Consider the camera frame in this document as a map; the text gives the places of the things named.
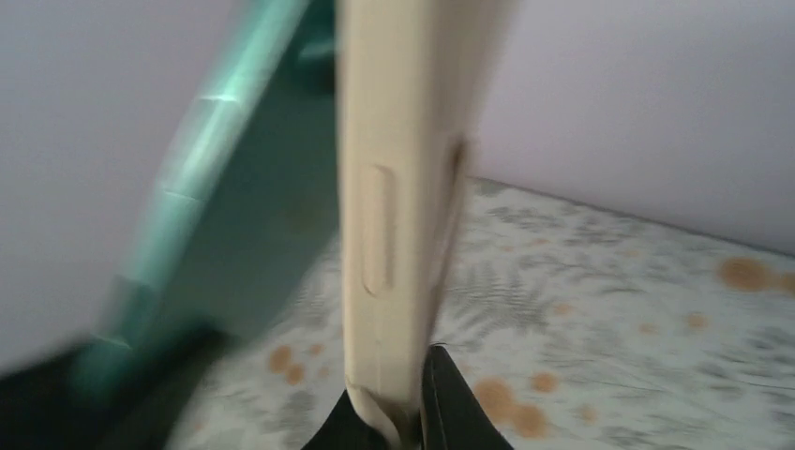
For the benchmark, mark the beige phone case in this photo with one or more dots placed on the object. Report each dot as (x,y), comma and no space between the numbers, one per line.
(411,79)

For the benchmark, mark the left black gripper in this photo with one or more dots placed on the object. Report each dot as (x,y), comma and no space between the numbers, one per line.
(74,397)

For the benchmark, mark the black phone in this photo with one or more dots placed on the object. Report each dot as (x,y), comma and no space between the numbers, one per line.
(245,202)

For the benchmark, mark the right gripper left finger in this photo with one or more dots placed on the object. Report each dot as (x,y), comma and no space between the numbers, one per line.
(357,421)

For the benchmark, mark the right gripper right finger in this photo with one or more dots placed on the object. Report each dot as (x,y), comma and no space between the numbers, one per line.
(452,418)

